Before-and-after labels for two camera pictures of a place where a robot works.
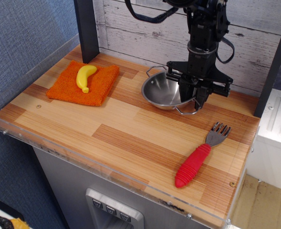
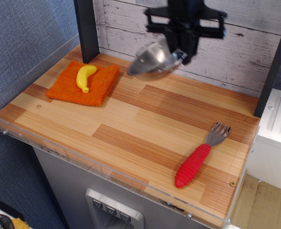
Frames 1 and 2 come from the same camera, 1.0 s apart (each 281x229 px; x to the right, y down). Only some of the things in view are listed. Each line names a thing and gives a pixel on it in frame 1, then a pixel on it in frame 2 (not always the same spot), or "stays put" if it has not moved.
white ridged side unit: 271,160 stays put
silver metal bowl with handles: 163,90 to 155,60
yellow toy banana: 82,75 stays put
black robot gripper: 201,67 to 183,20
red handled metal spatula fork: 193,163 stays put
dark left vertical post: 87,29 stays put
